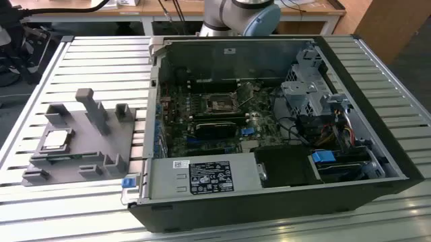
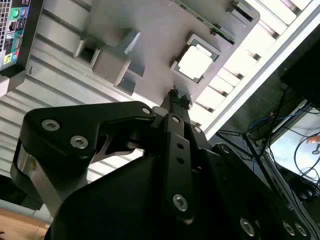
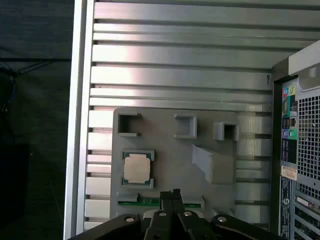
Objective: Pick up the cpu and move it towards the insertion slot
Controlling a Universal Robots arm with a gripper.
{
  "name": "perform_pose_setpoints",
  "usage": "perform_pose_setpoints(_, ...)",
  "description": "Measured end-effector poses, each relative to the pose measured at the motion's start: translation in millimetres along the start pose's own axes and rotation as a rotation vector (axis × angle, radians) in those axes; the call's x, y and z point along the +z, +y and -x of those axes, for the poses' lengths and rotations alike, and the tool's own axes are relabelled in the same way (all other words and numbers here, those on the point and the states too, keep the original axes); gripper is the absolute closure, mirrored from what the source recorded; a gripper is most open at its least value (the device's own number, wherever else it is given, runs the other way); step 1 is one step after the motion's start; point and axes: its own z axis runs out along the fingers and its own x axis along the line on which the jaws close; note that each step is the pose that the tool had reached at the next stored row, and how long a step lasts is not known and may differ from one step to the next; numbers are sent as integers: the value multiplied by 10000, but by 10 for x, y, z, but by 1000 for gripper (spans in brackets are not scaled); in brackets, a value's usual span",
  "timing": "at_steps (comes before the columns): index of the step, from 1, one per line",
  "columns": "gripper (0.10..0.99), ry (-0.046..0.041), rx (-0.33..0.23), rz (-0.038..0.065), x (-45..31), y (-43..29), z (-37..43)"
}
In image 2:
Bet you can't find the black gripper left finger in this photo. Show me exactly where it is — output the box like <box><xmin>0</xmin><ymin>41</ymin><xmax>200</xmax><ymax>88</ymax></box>
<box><xmin>9</xmin><ymin>87</ymin><xmax>197</xmax><ymax>225</ymax></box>

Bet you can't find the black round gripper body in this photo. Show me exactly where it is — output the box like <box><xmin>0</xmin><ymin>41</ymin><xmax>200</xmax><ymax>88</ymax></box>
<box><xmin>48</xmin><ymin>147</ymin><xmax>240</xmax><ymax>240</ymax></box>

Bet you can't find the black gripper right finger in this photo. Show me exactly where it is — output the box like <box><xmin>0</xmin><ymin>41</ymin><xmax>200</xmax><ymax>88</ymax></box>
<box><xmin>180</xmin><ymin>93</ymin><xmax>320</xmax><ymax>240</ymax></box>

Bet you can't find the silver square CPU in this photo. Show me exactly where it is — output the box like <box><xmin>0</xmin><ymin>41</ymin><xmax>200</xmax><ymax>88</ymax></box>
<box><xmin>177</xmin><ymin>44</ymin><xmax>214</xmax><ymax>77</ymax></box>

